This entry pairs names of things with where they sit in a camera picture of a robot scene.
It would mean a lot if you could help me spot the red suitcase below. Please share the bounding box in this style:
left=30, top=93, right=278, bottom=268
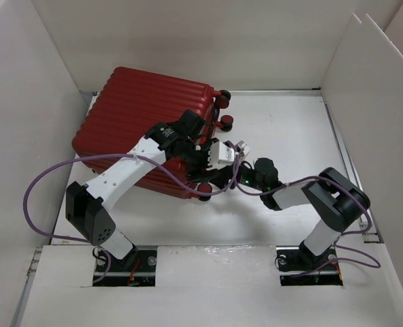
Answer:
left=71, top=66, right=236, bottom=204

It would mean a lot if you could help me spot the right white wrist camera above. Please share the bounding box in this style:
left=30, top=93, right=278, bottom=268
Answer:
left=236, top=140, right=251, bottom=158

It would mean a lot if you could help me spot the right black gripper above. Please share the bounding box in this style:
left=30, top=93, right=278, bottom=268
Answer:
left=209, top=155, right=265, bottom=191

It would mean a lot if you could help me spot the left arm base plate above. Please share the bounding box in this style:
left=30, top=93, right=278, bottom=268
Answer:
left=93, top=247, right=158, bottom=287

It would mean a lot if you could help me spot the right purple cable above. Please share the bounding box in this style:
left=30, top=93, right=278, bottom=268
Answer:
left=228, top=141, right=382, bottom=279

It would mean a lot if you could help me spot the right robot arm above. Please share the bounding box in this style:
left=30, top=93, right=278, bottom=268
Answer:
left=212, top=158, right=370, bottom=271

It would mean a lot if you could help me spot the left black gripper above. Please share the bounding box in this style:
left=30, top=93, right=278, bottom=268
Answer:
left=179, top=139, right=219, bottom=182

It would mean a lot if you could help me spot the white foam board panel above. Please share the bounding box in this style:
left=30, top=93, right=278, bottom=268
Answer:
left=321, top=16, right=403, bottom=288

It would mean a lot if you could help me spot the purple cable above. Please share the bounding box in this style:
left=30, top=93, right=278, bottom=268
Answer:
left=228, top=141, right=382, bottom=279
left=23, top=142, right=242, bottom=283

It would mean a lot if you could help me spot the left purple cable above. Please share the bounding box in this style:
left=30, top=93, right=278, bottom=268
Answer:
left=23, top=142, right=242, bottom=283

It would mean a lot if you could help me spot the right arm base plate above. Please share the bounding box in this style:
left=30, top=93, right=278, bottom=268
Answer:
left=274, top=247, right=343, bottom=287

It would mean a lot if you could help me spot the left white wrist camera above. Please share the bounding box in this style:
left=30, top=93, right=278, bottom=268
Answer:
left=206, top=140, right=236, bottom=170

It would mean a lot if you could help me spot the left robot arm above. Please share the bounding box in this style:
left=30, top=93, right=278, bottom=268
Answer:
left=65, top=110, right=235, bottom=270

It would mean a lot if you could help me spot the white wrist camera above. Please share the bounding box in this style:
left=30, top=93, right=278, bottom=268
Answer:
left=236, top=140, right=251, bottom=158
left=206, top=140, right=236, bottom=170

